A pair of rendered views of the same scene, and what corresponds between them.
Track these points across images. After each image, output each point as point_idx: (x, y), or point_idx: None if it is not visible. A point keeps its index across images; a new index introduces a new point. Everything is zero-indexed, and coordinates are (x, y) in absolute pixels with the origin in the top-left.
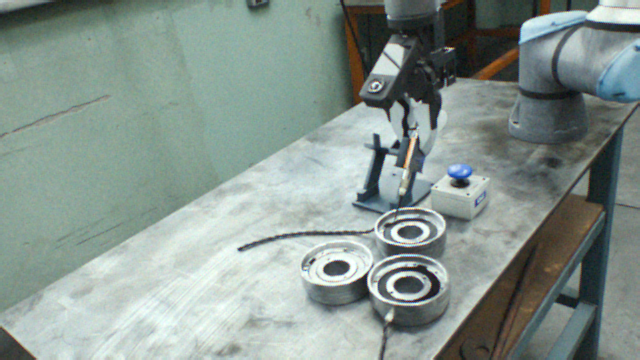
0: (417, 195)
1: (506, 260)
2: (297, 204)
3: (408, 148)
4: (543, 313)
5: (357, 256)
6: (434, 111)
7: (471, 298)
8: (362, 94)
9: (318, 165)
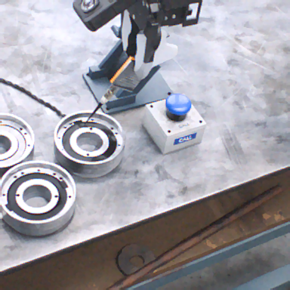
0: (144, 99)
1: (150, 213)
2: (36, 47)
3: (121, 65)
4: (232, 252)
5: (24, 142)
6: (148, 48)
7: (87, 232)
8: (75, 4)
9: None
